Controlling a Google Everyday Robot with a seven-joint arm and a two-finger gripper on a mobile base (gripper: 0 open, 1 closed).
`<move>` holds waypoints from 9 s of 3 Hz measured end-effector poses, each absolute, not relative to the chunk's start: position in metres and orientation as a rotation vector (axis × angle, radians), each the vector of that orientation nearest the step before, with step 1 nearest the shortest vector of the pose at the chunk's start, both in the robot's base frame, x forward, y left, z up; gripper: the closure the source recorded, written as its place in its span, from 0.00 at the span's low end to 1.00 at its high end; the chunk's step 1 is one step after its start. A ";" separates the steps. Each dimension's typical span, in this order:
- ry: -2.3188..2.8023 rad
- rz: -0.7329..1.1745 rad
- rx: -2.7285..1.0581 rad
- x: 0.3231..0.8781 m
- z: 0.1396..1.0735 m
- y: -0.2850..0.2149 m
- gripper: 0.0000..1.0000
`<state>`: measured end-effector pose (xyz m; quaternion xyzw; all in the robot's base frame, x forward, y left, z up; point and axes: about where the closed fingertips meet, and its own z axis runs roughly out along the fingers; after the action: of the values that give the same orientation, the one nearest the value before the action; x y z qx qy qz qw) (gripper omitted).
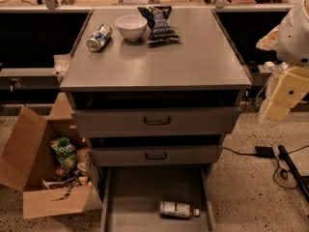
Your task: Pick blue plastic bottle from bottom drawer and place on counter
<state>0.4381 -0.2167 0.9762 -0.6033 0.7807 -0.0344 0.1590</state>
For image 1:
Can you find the grey drawer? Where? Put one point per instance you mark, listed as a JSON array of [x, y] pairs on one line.
[[155, 122], [133, 194], [163, 155]]

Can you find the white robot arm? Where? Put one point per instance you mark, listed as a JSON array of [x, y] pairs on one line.
[[290, 40]]

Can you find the grey middle drawer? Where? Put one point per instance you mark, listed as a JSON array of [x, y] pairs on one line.
[[163, 155]]

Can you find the green snack bag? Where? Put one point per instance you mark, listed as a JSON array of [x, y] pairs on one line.
[[64, 152]]

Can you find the black power adapter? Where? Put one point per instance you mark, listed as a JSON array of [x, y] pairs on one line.
[[265, 152]]

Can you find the black bar on floor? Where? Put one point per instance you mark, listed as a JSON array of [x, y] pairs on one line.
[[302, 181]]

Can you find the blue chip bag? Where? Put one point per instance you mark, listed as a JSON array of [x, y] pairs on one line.
[[157, 20]]

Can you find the brown cardboard box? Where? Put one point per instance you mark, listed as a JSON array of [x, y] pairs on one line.
[[27, 160]]

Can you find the grey bottom drawer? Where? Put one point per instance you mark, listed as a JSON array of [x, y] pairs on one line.
[[133, 194]]

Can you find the white bowl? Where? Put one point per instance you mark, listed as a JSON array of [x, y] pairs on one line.
[[131, 26]]

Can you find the silver blue soda can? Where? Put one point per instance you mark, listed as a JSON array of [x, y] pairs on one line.
[[99, 38]]

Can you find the grey drawer cabinet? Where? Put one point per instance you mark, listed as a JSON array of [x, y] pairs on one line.
[[200, 70]]

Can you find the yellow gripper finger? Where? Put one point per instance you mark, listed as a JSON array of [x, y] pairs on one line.
[[284, 92], [268, 42]]

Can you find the grey top drawer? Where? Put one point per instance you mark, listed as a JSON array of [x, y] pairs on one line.
[[155, 122]]

